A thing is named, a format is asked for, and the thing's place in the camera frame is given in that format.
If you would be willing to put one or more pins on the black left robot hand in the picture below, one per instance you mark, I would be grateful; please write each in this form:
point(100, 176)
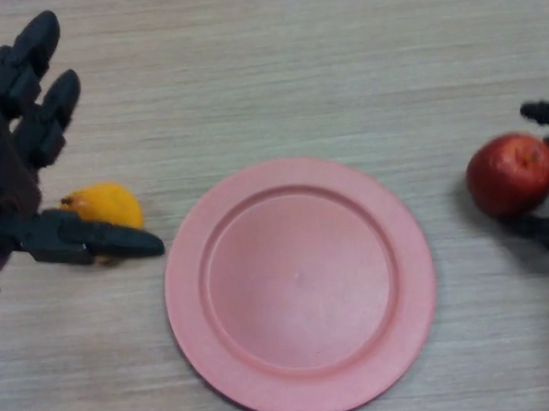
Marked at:
point(6, 173)

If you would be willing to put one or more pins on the red apple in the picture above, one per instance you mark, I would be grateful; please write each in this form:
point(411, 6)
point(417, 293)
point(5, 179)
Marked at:
point(508, 175)

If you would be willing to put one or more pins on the pink round plate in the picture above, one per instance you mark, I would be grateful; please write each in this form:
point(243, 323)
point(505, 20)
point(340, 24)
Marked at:
point(302, 287)

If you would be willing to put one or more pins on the yellow pear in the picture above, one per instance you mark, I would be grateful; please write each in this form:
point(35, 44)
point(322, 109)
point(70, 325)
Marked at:
point(109, 205)

